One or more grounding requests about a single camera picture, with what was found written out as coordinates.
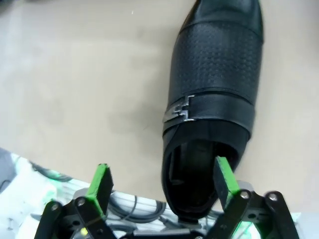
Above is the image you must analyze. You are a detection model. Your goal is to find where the grey cable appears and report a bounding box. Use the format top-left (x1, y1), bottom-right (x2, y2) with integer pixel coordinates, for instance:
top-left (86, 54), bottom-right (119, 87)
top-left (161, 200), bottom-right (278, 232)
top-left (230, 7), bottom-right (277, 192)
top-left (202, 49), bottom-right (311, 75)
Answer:
top-left (109, 195), bottom-right (175, 223)

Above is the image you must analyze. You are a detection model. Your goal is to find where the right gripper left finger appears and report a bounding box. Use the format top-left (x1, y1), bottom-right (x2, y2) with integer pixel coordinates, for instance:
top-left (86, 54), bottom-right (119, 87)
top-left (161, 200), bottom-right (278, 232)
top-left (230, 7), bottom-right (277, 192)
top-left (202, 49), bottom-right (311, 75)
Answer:
top-left (34, 163), bottom-right (115, 239)

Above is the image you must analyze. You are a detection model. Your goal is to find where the black leather buckle shoe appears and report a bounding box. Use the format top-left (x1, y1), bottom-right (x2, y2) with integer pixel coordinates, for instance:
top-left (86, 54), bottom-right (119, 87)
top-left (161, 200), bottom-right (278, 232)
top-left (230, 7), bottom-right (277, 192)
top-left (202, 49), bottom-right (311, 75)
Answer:
top-left (160, 0), bottom-right (265, 221)

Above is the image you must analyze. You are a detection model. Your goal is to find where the aluminium table frame rail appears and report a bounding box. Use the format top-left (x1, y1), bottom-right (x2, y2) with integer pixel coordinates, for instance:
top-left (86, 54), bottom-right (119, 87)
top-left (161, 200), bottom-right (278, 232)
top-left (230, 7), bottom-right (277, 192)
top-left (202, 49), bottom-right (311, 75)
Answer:
top-left (69, 181), bottom-right (250, 225)

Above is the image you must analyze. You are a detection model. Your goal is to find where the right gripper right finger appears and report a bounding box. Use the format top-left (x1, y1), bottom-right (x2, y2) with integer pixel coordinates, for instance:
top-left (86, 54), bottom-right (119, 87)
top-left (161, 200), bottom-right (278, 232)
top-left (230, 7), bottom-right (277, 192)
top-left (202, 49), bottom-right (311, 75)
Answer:
top-left (213, 155), bottom-right (304, 239)

